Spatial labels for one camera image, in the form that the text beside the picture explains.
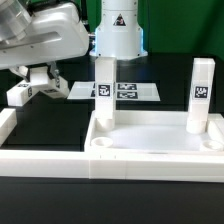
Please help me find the white left fence block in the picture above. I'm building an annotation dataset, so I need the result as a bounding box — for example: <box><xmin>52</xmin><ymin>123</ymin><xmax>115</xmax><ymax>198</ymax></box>
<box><xmin>0</xmin><ymin>108</ymin><xmax>17</xmax><ymax>146</ymax></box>

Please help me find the fiducial marker sheet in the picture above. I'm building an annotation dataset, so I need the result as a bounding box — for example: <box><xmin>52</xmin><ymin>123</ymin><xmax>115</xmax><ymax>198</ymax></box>
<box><xmin>68</xmin><ymin>81</ymin><xmax>160</xmax><ymax>102</ymax></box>

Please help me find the white front fence bar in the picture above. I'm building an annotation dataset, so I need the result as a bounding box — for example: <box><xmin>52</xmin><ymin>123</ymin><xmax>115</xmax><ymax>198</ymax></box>
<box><xmin>0</xmin><ymin>150</ymin><xmax>224</xmax><ymax>183</ymax></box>

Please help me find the white desk top tray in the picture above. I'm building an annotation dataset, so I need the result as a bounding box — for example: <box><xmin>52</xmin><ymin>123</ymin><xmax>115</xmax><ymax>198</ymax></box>
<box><xmin>84</xmin><ymin>110</ymin><xmax>224</xmax><ymax>154</ymax></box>

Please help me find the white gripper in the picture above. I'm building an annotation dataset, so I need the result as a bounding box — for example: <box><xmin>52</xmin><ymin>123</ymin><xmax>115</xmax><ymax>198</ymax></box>
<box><xmin>0</xmin><ymin>2</ymin><xmax>89</xmax><ymax>88</ymax></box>

